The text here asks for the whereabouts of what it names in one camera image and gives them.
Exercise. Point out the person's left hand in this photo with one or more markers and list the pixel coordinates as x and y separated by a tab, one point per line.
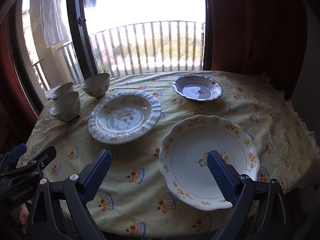
23	215

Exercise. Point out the yellow printed tablecloth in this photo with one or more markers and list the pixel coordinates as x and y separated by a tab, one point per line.
140	150

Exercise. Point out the white hanging cloth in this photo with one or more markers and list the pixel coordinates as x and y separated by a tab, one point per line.
52	17

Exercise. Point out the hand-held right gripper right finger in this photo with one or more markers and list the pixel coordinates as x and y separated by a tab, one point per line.
221	177

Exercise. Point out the balcony railing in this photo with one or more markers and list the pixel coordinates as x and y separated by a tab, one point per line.
162	22

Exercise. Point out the white ribbed plate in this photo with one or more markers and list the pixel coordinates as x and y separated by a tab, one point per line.
122	120

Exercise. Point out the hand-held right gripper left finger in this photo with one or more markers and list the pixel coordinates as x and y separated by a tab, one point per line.
96	175

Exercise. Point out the blue rimmed plate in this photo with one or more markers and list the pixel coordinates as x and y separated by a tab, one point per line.
197	90

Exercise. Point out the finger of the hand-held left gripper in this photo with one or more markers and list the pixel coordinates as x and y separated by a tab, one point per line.
37	160
16	153

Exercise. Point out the yellow floral scalloped plate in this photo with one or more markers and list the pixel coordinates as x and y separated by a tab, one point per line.
190	140

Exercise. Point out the red curtain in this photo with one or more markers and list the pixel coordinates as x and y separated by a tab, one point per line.
12	92
250	30

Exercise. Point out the black window frame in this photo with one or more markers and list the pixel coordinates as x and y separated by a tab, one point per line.
75	30

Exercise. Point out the cream floral bowl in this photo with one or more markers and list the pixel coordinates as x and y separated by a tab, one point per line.
65	106
96	85
62	90

